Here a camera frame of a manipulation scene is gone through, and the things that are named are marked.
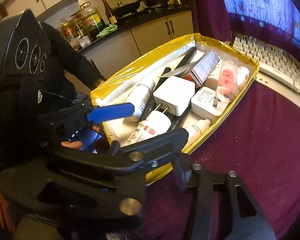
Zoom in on red label white bottle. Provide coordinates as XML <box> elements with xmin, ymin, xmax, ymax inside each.
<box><xmin>122</xmin><ymin>111</ymin><xmax>171</xmax><ymax>147</ymax></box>

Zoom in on white charger adapter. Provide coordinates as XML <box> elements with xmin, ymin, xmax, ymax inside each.
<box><xmin>153</xmin><ymin>76</ymin><xmax>195</xmax><ymax>116</ymax></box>

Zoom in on grey ointment tube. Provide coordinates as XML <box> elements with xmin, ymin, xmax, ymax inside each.
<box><xmin>160</xmin><ymin>62</ymin><xmax>196</xmax><ymax>78</ymax></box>

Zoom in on silver red carton box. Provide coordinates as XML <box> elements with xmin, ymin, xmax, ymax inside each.
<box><xmin>181</xmin><ymin>49</ymin><xmax>220</xmax><ymax>88</ymax></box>

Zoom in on red item plastic packet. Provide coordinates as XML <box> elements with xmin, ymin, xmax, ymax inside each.
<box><xmin>216</xmin><ymin>54</ymin><xmax>239</xmax><ymax>103</ymax></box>

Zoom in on white paper tube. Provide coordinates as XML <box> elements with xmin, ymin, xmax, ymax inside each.
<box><xmin>90</xmin><ymin>80</ymin><xmax>137</xmax><ymax>106</ymax></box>

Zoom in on small white dropper bottle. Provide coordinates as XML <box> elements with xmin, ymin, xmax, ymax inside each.
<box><xmin>182</xmin><ymin>119</ymin><xmax>211</xmax><ymax>151</ymax></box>

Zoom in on white bottle labelled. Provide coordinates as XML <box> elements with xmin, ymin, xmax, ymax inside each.
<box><xmin>204</xmin><ymin>61</ymin><xmax>222</xmax><ymax>90</ymax></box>

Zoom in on large white pill bottle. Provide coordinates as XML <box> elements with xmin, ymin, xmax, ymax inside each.
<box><xmin>237</xmin><ymin>66</ymin><xmax>250</xmax><ymax>91</ymax></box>

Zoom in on person hand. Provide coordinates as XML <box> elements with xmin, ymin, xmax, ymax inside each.
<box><xmin>61</xmin><ymin>125</ymin><xmax>102</xmax><ymax>151</ymax></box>

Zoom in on smartphone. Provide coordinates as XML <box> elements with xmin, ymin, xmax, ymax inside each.
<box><xmin>68</xmin><ymin>126</ymin><xmax>102</xmax><ymax>153</ymax></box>

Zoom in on maroon table cloth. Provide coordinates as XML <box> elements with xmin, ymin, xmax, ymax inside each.
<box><xmin>125</xmin><ymin>82</ymin><xmax>300</xmax><ymax>239</ymax></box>

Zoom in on green rag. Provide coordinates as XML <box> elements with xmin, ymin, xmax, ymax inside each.
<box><xmin>96</xmin><ymin>24</ymin><xmax>117</xmax><ymax>39</ymax></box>

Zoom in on cooking oil bottle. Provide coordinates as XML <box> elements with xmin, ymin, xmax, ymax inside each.
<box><xmin>80</xmin><ymin>2</ymin><xmax>106</xmax><ymax>41</ymax></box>

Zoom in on yellow taped white box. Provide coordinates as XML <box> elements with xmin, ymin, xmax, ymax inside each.
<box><xmin>90</xmin><ymin>32</ymin><xmax>260</xmax><ymax>185</ymax></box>

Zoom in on dark sauce bottle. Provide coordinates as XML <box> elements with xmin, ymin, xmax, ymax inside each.
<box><xmin>102</xmin><ymin>0</ymin><xmax>117</xmax><ymax>24</ymax></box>

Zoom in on white kitchen cabinets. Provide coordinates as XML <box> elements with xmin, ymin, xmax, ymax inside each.
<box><xmin>0</xmin><ymin>0</ymin><xmax>193</xmax><ymax>78</ymax></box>

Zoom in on small white plug adapter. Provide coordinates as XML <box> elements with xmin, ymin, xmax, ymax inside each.
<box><xmin>191</xmin><ymin>87</ymin><xmax>229</xmax><ymax>121</ymax></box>

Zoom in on black frying pan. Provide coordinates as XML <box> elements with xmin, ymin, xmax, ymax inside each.
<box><xmin>113</xmin><ymin>0</ymin><xmax>143</xmax><ymax>18</ymax></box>

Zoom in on maroon cloth over monitor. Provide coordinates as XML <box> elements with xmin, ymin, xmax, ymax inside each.
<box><xmin>189</xmin><ymin>0</ymin><xmax>300</xmax><ymax>61</ymax></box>

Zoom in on white computer keyboard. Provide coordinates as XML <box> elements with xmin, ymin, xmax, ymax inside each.
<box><xmin>231</xmin><ymin>33</ymin><xmax>300</xmax><ymax>108</ymax></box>

